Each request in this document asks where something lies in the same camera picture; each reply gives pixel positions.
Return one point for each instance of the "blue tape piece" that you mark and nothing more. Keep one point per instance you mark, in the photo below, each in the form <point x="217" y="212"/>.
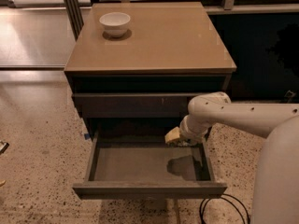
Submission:
<point x="86" y="136"/>

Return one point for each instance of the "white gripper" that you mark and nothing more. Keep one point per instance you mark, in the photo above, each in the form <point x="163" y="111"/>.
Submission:
<point x="186" y="132"/>

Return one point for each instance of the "white ceramic bowl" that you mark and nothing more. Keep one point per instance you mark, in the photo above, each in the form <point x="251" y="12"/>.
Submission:
<point x="115" y="24"/>

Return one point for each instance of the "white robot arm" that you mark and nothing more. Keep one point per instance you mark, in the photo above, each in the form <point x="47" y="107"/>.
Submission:
<point x="276" y="187"/>

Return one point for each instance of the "crushed 7up can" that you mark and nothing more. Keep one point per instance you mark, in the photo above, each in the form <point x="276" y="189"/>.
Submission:
<point x="185" y="143"/>

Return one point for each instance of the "metal object at left edge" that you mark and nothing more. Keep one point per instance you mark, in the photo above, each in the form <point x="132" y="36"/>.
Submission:
<point x="3" y="146"/>

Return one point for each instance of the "brown drawer cabinet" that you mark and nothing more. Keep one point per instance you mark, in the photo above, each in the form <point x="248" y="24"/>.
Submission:
<point x="140" y="84"/>

